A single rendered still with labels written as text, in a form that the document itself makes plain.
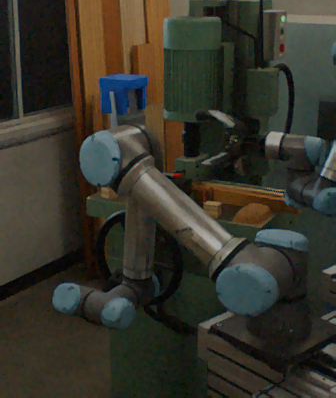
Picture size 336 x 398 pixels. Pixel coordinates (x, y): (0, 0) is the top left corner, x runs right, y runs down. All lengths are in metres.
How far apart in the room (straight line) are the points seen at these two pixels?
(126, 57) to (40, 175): 0.80
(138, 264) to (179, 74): 0.66
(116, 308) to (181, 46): 0.84
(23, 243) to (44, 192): 0.29
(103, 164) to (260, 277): 0.41
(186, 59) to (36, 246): 1.95
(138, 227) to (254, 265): 0.40
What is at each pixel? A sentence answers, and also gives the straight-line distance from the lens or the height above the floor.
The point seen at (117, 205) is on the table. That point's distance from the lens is 2.33.
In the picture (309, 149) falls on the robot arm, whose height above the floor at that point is 1.16.
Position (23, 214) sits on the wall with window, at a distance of 3.79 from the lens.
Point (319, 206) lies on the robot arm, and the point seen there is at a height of 1.04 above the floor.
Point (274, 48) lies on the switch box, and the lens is 2.47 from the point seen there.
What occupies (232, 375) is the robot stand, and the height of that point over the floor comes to 0.68.
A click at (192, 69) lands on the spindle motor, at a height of 1.32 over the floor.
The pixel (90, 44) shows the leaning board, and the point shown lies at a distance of 3.79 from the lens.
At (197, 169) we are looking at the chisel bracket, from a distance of 2.32.
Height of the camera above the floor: 1.61
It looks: 16 degrees down
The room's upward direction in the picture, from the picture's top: straight up
